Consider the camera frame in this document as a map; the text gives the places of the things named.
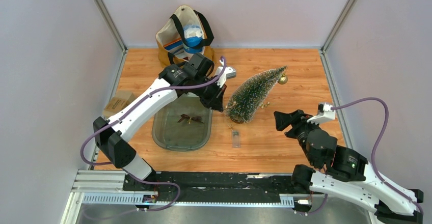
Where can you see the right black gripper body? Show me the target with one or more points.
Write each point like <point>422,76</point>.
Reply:
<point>299,129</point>

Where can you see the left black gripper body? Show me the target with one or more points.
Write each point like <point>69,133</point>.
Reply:
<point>204,91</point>

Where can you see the gold bead garland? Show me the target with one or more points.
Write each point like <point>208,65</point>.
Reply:
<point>265,104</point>

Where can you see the brown ribbon bow ornament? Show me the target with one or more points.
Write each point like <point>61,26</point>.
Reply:
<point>190,119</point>

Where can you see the small frosted christmas tree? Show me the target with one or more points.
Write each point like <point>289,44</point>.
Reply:
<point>248,97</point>

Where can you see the gold bell ornament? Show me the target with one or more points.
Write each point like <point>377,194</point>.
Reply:
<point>283,79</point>

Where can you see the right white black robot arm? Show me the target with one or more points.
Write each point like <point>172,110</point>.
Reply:
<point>344,173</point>

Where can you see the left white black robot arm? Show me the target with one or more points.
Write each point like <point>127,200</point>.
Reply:
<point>112,135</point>

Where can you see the blue white bottle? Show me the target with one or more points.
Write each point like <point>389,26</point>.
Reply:
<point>193,35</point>

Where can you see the yellow canvas tote bag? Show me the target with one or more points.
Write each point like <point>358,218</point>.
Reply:
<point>170,38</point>

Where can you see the clear plastic battery box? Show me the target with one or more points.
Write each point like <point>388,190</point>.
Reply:
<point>236,139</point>

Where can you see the clear glass tray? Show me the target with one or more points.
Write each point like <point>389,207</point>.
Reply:
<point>168,134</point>

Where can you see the cardboard wrapped felt pads pack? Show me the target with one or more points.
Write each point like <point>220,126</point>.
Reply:
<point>118,102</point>

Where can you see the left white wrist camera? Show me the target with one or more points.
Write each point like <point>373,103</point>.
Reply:
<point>228,73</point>

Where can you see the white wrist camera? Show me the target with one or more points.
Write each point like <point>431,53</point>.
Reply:
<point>325,113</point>
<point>228,73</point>

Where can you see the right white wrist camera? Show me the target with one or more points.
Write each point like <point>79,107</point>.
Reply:
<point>325,113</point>

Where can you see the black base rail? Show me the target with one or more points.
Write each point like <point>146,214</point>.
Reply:
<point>214,187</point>

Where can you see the aluminium frame rail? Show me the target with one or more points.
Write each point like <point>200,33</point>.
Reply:
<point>105,187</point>

